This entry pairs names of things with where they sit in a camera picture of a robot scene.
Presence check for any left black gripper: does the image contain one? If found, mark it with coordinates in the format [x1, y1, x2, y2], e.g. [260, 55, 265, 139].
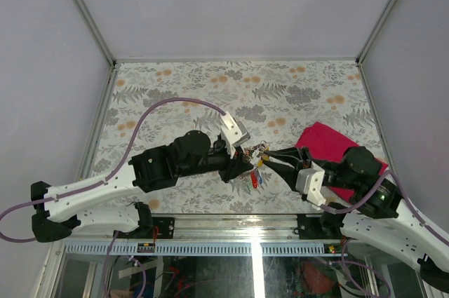
[179, 140, 255, 184]

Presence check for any key bunch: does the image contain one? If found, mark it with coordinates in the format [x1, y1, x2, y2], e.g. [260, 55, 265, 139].
[243, 140, 269, 191]

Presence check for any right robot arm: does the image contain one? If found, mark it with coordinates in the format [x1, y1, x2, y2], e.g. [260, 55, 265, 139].
[263, 147, 448, 292]

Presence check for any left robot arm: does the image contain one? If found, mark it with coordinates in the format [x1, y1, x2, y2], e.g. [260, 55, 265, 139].
[31, 130, 253, 243]

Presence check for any pink cloth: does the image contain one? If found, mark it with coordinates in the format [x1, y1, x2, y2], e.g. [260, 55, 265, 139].
[295, 122, 389, 203]

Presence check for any floral table mat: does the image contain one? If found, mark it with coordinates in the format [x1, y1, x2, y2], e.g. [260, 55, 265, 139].
[91, 60, 387, 214]

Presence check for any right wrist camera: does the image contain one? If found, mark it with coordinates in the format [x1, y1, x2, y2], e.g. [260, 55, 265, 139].
[295, 165, 326, 210]

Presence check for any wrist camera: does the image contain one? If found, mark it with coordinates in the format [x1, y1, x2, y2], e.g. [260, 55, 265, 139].
[295, 165, 326, 210]
[220, 111, 250, 158]

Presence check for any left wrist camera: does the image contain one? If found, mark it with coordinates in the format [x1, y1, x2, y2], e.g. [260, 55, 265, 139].
[220, 111, 250, 158]

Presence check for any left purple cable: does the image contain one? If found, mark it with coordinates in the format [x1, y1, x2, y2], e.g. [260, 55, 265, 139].
[0, 97, 229, 243]

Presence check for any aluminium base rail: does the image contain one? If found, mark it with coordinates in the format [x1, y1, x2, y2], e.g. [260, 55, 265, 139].
[64, 215, 341, 258]

